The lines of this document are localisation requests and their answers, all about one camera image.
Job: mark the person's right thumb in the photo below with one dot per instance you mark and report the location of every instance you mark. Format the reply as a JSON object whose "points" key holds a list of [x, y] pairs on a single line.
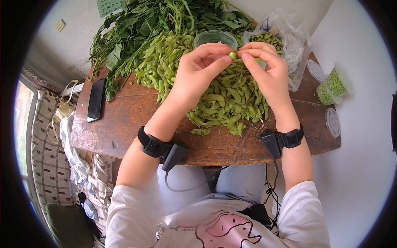
{"points": [[251, 63]]}

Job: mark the person's right index finger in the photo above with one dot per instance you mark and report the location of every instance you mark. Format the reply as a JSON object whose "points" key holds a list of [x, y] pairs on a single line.
{"points": [[259, 52]]}

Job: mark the person's left hand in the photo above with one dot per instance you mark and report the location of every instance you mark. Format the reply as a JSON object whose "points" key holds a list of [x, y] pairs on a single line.
{"points": [[194, 77]]}

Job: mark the person's left middle finger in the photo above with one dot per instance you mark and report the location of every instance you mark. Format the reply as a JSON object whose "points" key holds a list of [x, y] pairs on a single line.
{"points": [[214, 45]]}

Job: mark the dark green cushion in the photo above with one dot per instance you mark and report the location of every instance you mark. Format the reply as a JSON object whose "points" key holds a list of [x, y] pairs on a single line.
{"points": [[68, 226]]}

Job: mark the green printed sheet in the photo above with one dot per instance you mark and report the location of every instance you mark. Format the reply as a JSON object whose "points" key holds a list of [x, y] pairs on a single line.
{"points": [[107, 6]]}

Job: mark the white cloth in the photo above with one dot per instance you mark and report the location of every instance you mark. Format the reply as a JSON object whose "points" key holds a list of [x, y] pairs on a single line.
{"points": [[74, 155]]}

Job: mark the person's legs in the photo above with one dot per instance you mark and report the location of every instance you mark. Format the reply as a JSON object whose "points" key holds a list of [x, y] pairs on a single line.
{"points": [[240, 183]]}

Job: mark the pile of green soybean pods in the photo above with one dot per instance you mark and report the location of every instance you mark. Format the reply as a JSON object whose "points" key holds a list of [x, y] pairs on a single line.
{"points": [[229, 99]]}

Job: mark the bunch of leafy soybean stalks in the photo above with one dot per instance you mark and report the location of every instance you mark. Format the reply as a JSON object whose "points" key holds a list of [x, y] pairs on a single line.
{"points": [[139, 21]]}

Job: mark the beige wall socket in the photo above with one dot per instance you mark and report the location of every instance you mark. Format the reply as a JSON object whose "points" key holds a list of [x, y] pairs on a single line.
{"points": [[60, 25]]}

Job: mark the window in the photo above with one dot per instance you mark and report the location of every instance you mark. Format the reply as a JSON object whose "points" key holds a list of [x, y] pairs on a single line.
{"points": [[22, 124]]}

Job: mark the clear tub of shelled beans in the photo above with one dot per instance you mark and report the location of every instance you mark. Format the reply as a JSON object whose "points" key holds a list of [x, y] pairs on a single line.
{"points": [[325, 93], [337, 81]]}

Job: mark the clear round lid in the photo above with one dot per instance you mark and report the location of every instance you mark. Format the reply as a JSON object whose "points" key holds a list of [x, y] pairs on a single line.
{"points": [[332, 122], [315, 70]]}

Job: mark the person's right middle finger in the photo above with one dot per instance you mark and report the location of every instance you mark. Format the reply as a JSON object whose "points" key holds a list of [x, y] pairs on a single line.
{"points": [[259, 45]]}

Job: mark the person's body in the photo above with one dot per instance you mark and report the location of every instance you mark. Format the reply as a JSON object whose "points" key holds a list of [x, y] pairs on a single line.
{"points": [[217, 231]]}

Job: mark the black wrist band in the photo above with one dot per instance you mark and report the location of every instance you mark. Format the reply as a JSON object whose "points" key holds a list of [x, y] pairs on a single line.
{"points": [[153, 145], [288, 139]]}

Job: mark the heap of dark green pods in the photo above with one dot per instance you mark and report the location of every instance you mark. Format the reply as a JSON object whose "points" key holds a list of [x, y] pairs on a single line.
{"points": [[268, 38]]}

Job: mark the person's right hand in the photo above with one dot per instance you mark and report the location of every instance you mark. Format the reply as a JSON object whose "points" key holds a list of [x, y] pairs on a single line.
{"points": [[273, 77]]}

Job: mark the clear round plastic container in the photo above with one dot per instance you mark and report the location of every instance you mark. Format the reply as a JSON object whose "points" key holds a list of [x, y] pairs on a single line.
{"points": [[214, 37]]}

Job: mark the green bean pod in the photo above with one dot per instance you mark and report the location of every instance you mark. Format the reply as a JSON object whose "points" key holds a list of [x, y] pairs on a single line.
{"points": [[232, 55]]}

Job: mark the person's left index finger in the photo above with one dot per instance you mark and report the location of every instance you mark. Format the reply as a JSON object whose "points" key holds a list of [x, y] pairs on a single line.
{"points": [[214, 52]]}

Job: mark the person's left thumb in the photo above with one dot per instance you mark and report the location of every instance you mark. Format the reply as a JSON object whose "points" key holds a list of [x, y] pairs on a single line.
{"points": [[219, 65]]}

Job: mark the black smartphone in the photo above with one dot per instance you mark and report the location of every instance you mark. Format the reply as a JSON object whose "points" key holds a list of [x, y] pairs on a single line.
{"points": [[96, 99]]}

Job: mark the checked patterned sofa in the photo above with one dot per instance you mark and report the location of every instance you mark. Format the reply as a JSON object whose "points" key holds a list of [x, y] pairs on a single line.
{"points": [[46, 161]]}

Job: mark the clear plastic bag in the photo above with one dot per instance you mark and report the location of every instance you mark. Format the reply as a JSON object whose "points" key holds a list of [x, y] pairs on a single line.
{"points": [[294, 43]]}

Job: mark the pile of pale pods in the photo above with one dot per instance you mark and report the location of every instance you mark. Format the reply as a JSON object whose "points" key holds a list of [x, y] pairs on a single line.
{"points": [[161, 62]]}

